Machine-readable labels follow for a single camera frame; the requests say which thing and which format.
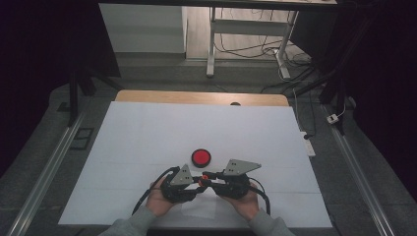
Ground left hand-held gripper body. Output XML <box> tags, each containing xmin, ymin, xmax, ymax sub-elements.
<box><xmin>159</xmin><ymin>163</ymin><xmax>199</xmax><ymax>205</ymax></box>

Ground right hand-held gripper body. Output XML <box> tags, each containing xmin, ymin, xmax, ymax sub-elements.
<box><xmin>211</xmin><ymin>158</ymin><xmax>263</xmax><ymax>201</ymax></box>

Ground round red ink pad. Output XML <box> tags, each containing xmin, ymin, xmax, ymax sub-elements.
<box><xmin>191</xmin><ymin>148</ymin><xmax>212</xmax><ymax>169</ymax></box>

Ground person's right hand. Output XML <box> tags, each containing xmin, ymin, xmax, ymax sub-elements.
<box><xmin>225</xmin><ymin>182</ymin><xmax>262</xmax><ymax>223</ymax></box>

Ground person's left hand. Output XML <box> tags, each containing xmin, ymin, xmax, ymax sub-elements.
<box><xmin>145</xmin><ymin>177</ymin><xmax>179</xmax><ymax>218</ymax></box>

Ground large white table mat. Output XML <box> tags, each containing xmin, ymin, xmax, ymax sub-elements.
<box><xmin>57</xmin><ymin>100</ymin><xmax>333</xmax><ymax>230</ymax></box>

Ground wooden table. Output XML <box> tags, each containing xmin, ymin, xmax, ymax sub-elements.
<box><xmin>114</xmin><ymin>89</ymin><xmax>291</xmax><ymax>108</ymax></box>

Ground white power strip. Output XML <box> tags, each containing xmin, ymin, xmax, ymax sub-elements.
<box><xmin>300</xmin><ymin>131</ymin><xmax>317</xmax><ymax>158</ymax></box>

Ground black floor socket plate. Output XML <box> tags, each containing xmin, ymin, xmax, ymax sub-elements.
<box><xmin>69</xmin><ymin>127</ymin><xmax>95</xmax><ymax>151</ymax></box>

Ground black tripod stand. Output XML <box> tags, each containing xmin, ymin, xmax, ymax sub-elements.
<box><xmin>66</xmin><ymin>63</ymin><xmax>126</xmax><ymax>128</ymax></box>
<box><xmin>292</xmin><ymin>62</ymin><xmax>357</xmax><ymax>136</ymax></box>

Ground white cabinet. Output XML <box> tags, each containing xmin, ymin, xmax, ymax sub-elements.
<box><xmin>98</xmin><ymin>3</ymin><xmax>188</xmax><ymax>54</ymax></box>

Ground dark curtain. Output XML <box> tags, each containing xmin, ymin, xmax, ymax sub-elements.
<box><xmin>0</xmin><ymin>0</ymin><xmax>122</xmax><ymax>180</ymax></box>
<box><xmin>289</xmin><ymin>0</ymin><xmax>417</xmax><ymax>203</ymax></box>

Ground right hand-held gripper cable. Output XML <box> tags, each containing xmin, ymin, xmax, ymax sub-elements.
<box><xmin>248</xmin><ymin>177</ymin><xmax>272</xmax><ymax>216</ymax></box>

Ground metal floor rail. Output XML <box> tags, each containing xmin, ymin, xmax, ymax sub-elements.
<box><xmin>5</xmin><ymin>110</ymin><xmax>87</xmax><ymax>236</ymax></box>
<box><xmin>322</xmin><ymin>103</ymin><xmax>396</xmax><ymax>236</ymax></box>

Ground black floor cables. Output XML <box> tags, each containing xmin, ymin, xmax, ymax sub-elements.
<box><xmin>213</xmin><ymin>8</ymin><xmax>318</xmax><ymax>139</ymax></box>

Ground white desk frame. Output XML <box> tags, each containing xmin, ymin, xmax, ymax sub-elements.
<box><xmin>206</xmin><ymin>6</ymin><xmax>300</xmax><ymax>80</ymax></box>

